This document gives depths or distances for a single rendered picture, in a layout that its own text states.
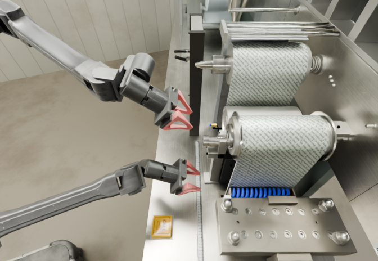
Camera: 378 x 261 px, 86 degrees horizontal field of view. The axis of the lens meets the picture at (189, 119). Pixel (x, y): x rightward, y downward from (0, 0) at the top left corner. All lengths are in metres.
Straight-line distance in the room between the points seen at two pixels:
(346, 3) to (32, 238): 2.28
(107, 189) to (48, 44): 0.41
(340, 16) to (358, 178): 0.52
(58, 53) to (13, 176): 2.00
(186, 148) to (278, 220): 0.49
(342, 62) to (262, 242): 0.59
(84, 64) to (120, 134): 1.81
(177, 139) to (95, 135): 1.49
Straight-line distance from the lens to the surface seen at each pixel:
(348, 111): 0.74
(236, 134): 0.57
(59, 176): 2.27
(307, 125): 0.64
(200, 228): 0.86
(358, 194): 0.75
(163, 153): 0.99
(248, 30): 0.73
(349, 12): 0.91
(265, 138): 0.58
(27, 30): 0.74
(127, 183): 0.63
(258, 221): 0.76
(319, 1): 1.02
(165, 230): 0.83
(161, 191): 0.91
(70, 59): 0.59
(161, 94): 0.51
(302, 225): 0.81
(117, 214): 1.90
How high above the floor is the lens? 1.73
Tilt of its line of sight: 48 degrees down
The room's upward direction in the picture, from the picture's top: straight up
